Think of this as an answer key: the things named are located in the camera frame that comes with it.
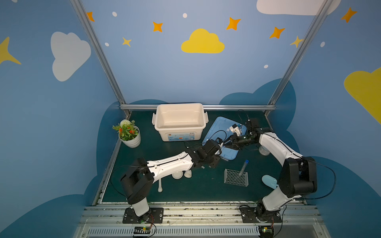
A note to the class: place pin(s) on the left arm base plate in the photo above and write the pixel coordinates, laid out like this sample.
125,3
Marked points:
154,215

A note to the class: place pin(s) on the light blue plastic lid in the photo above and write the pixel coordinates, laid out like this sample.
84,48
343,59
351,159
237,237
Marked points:
221,129

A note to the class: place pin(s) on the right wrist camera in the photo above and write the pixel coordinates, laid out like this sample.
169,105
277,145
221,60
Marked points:
236,129

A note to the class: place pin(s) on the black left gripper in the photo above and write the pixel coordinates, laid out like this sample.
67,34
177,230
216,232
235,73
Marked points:
217,147

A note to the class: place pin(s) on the potted plant white pot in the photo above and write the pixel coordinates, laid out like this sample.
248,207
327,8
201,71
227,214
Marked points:
128,133

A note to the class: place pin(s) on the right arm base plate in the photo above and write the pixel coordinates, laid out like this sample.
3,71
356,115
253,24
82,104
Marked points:
259,215

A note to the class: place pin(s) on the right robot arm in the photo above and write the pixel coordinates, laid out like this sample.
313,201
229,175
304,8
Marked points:
298,176

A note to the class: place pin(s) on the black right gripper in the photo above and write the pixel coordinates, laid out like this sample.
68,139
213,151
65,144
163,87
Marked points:
233,141

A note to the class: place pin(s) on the white pestle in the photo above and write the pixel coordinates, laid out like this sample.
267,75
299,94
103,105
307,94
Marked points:
160,188

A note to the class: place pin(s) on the white plastic storage bin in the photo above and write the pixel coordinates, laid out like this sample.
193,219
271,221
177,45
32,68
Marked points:
180,124

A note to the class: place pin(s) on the aluminium frame rail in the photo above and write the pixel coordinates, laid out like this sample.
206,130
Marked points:
210,107

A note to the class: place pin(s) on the clear acrylic test tube rack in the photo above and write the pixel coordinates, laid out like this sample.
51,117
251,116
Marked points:
234,177

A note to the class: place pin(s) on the white mortar bowl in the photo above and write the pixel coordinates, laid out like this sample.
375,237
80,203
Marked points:
177,175

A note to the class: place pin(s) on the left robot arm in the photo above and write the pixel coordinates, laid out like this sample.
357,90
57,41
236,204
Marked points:
141,175

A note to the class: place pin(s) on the small white cup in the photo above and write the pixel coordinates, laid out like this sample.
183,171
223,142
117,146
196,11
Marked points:
188,174

